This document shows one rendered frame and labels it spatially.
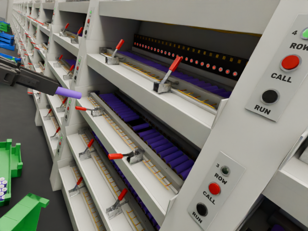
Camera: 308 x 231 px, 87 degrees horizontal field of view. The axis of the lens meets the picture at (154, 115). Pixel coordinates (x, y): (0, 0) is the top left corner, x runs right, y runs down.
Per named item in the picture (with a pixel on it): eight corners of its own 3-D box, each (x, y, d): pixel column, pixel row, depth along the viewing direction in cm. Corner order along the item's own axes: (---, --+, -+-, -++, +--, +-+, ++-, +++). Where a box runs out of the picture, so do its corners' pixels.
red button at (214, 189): (215, 197, 24) (220, 189, 24) (206, 189, 25) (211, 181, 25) (218, 195, 25) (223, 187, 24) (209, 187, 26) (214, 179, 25)
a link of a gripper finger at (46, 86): (20, 68, 31) (20, 68, 31) (58, 83, 36) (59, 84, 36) (13, 81, 32) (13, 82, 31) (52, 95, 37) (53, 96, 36)
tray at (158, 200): (162, 229, 33) (170, 200, 29) (76, 107, 73) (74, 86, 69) (217, 186, 45) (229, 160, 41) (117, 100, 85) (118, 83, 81)
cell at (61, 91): (82, 96, 41) (52, 89, 36) (79, 101, 42) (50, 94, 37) (81, 90, 42) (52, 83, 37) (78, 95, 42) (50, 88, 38)
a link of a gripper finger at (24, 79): (7, 68, 30) (7, 72, 28) (39, 80, 33) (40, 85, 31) (4, 75, 30) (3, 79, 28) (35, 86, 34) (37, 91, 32)
